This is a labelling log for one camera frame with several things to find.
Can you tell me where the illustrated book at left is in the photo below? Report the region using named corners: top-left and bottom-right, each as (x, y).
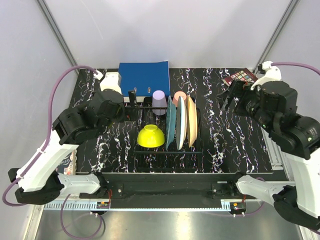
top-left (55, 150), bottom-right (77, 175)

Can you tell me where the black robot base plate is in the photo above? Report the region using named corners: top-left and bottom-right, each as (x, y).
top-left (79, 171), bottom-right (257, 210)

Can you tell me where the blue ring binder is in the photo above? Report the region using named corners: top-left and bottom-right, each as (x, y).
top-left (118, 61), bottom-right (171, 98)

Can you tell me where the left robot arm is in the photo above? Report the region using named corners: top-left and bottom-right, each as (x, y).
top-left (8, 89), bottom-right (138, 207)

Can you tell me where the black wire dish rack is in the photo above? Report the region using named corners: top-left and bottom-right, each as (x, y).
top-left (132, 97), bottom-right (203, 173)

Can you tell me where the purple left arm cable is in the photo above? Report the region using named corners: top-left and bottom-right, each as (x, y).
top-left (1, 65), bottom-right (99, 207)

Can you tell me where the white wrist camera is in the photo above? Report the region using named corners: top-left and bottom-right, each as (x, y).
top-left (250, 61), bottom-right (282, 91)
top-left (93, 70), bottom-right (122, 94)

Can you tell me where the pink plastic cup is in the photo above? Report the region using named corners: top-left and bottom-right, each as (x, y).
top-left (172, 91), bottom-right (187, 107)

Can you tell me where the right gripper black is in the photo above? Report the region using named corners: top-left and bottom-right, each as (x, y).
top-left (214, 76), bottom-right (275, 132)

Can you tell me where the teal scalloped plate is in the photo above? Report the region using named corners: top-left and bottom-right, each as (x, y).
top-left (165, 96), bottom-right (177, 150)

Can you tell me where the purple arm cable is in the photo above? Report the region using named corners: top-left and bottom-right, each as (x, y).
top-left (271, 61), bottom-right (320, 76)
top-left (1, 65), bottom-right (99, 207)

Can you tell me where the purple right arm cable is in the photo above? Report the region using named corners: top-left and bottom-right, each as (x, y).
top-left (271, 61), bottom-right (320, 76)

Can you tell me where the yellow bowl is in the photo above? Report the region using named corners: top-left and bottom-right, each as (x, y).
top-left (137, 124), bottom-right (165, 148)

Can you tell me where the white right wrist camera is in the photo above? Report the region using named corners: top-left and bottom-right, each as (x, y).
top-left (250, 61), bottom-right (282, 91)

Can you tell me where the peach floral plate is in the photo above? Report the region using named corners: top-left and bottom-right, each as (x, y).
top-left (186, 95), bottom-right (198, 147)

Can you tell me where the lilac plastic cup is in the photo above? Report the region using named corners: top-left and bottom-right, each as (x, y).
top-left (152, 90), bottom-right (167, 116)

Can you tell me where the white watermelon pattern plate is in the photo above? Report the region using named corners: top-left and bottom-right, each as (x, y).
top-left (176, 96), bottom-right (187, 151)

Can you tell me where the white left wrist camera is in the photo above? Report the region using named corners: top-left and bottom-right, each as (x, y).
top-left (93, 70), bottom-right (122, 94)

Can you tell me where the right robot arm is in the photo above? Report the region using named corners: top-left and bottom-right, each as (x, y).
top-left (217, 80), bottom-right (320, 231)

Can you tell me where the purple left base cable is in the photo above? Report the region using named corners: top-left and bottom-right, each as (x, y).
top-left (61, 193), bottom-right (106, 237)

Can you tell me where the aluminium rail frame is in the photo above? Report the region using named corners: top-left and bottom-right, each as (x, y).
top-left (261, 128), bottom-right (294, 181)

